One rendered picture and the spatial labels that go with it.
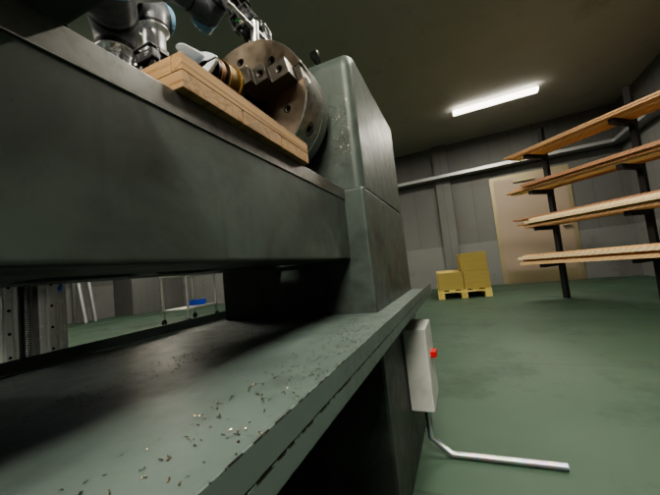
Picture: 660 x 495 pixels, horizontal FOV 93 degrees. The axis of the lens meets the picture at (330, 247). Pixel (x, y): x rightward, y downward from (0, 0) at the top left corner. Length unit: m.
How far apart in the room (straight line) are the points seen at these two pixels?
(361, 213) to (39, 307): 0.94
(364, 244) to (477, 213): 6.55
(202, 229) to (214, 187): 0.06
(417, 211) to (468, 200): 1.07
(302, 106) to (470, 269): 4.84
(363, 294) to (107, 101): 0.64
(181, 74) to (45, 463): 0.36
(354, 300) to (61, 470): 0.64
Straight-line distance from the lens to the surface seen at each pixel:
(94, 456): 0.33
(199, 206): 0.38
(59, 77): 0.33
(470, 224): 7.28
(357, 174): 0.85
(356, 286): 0.81
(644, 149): 4.07
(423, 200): 7.43
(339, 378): 0.34
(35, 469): 0.34
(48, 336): 1.21
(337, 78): 0.96
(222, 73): 0.75
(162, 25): 1.63
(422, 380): 1.12
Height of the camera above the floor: 0.66
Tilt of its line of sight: 4 degrees up
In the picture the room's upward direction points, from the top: 6 degrees counter-clockwise
